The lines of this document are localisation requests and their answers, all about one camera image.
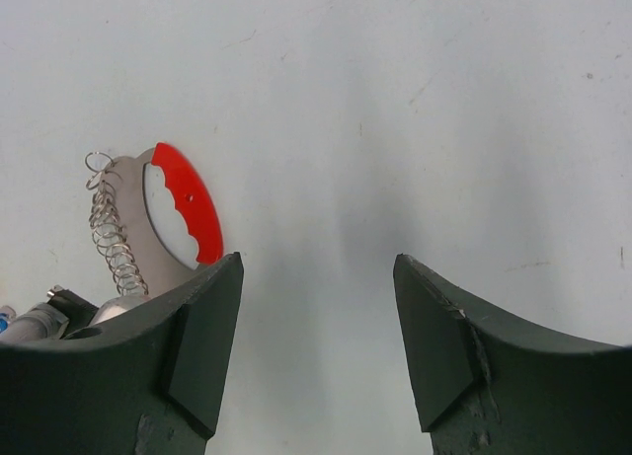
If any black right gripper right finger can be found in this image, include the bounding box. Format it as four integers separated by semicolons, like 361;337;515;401
393;255;631;454

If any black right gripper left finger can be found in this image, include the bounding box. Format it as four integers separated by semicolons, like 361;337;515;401
1;253;244;454

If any blue tag key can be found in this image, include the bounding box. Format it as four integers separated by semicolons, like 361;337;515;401
1;285;99;344

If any red-handled metal key organizer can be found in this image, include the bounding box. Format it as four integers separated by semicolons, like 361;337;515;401
85;142;224;299

